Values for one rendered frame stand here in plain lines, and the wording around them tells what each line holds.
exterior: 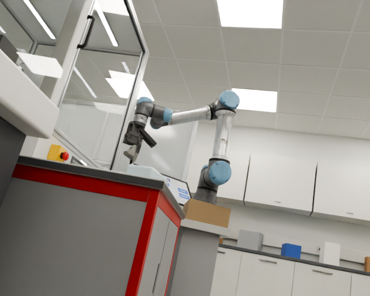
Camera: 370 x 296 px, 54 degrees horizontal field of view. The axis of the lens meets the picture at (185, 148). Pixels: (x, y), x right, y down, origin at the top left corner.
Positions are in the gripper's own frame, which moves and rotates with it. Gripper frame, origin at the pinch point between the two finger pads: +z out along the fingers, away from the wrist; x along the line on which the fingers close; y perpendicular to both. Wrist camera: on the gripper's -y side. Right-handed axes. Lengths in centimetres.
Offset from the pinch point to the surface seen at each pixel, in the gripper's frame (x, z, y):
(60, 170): 56, 25, 39
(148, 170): 68, 19, 15
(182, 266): 5, 45, -37
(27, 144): 18, 12, 50
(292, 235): -217, -28, -312
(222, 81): -185, -183, -142
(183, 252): 5, 38, -36
